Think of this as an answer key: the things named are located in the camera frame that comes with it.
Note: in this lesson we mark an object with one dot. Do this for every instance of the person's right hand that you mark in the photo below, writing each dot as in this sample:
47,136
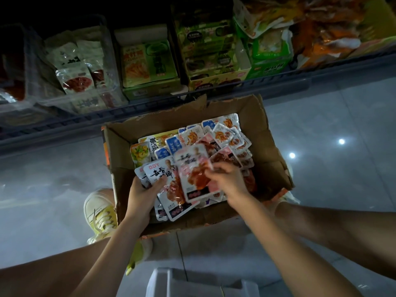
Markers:
230,182

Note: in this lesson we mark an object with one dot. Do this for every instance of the person's left hand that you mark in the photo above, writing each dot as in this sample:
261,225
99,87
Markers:
143,204

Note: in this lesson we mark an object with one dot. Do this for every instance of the handful of red white packets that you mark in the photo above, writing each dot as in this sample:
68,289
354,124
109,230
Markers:
185,176

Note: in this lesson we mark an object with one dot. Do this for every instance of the pile of snack packets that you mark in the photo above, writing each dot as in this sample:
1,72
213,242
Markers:
216,130

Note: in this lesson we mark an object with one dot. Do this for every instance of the brown cardboard box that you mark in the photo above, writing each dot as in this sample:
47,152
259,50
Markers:
260,133

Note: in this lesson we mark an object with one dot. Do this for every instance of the grey metal store shelf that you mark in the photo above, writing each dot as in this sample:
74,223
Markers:
62,123

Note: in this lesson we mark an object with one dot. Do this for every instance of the person's right forearm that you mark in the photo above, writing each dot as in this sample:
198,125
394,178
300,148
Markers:
291,250

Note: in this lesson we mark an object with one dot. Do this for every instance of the person's left forearm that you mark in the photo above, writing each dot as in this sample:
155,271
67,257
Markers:
108,259

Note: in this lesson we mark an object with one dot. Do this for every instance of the person's left shoe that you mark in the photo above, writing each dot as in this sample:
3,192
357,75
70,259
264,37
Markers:
99,213

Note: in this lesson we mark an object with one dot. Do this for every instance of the person's shoe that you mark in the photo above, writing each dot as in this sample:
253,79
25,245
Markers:
99,213
284,198

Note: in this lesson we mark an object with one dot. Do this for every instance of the person's right shoe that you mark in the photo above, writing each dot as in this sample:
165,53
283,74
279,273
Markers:
284,198

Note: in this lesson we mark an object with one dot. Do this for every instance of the person's left leg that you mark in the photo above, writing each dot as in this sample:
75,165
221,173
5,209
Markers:
43,275

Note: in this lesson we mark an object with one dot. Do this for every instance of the person's leg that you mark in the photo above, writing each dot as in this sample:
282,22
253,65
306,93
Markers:
43,275
346,235

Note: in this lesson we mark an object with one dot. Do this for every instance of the person's right leg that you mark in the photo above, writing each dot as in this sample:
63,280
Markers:
346,235

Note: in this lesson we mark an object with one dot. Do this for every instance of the white sock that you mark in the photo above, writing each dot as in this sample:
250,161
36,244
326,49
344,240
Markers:
143,249

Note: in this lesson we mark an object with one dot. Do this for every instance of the white plastic stool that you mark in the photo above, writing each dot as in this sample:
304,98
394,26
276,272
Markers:
167,282

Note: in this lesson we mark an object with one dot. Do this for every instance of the clear plastic tray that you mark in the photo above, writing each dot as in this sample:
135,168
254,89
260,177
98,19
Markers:
93,105
31,95

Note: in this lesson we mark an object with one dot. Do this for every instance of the green snack packets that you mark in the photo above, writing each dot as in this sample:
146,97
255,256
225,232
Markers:
269,49

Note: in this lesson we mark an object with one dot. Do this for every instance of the green orange display carton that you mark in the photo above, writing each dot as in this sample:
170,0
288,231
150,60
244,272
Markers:
148,61

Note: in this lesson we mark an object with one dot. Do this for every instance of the pile of orange yellow packets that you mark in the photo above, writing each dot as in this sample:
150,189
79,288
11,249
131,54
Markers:
322,27

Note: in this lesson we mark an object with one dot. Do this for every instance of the lime green display tray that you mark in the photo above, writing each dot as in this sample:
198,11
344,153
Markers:
380,24

